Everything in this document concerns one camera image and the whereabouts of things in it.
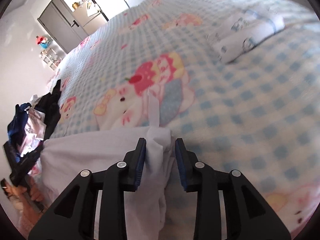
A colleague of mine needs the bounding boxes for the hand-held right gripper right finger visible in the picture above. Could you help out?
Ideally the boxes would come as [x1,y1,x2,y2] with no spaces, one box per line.
[175,138,292,240]

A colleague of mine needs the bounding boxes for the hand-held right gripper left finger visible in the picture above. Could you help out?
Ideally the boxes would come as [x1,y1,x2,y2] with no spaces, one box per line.
[28,137,147,240]

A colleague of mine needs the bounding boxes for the white shirt with navy trim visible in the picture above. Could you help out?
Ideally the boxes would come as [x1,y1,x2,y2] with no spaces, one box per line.
[40,87,173,240]

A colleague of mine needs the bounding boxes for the person's left forearm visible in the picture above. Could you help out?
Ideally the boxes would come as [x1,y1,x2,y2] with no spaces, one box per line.
[12,201,47,232]

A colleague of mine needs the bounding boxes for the person's left hand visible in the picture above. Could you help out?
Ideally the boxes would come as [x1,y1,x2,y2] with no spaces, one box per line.
[10,185,45,213]

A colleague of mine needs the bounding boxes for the pale pink printed garment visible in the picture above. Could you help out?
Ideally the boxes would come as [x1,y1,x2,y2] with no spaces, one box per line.
[21,107,47,156]

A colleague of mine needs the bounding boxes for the black garment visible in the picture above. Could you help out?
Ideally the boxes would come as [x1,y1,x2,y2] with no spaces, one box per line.
[30,79,62,160]

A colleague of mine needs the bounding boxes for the blue checked printed blanket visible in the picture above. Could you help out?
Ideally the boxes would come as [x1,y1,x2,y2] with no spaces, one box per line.
[44,0,319,238]

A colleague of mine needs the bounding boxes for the white shelf rack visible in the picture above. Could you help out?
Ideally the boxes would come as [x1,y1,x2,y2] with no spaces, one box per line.
[40,47,64,71]

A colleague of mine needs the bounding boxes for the folded white printed garment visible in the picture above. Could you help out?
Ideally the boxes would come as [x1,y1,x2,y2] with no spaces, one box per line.
[206,7,286,64]

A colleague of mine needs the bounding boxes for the grey wardrobe cabinet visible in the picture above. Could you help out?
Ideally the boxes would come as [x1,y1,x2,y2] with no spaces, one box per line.
[37,0,85,54]

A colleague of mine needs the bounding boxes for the beige fridge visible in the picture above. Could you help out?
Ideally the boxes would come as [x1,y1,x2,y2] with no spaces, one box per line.
[72,0,109,37]

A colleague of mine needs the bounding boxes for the red and blue wall doll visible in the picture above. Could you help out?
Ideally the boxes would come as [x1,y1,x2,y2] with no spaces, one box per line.
[35,35,52,49]

